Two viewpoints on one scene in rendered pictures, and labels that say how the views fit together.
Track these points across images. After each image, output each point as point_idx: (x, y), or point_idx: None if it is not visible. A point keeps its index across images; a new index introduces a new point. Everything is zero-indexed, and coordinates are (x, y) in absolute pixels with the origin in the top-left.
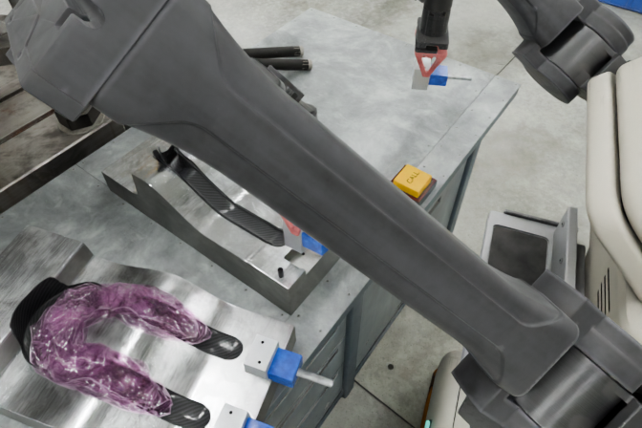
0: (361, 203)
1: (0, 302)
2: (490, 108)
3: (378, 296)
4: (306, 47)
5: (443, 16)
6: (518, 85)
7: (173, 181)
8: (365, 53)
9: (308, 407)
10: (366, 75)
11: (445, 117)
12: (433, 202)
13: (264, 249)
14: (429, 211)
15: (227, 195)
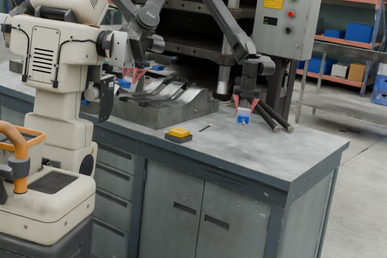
0: None
1: (114, 71)
2: (255, 167)
3: (160, 222)
4: (299, 133)
5: (242, 76)
6: (288, 180)
7: (160, 81)
8: (303, 145)
9: (103, 216)
10: (276, 143)
11: (241, 154)
12: (175, 151)
13: (130, 94)
14: (217, 226)
15: (158, 93)
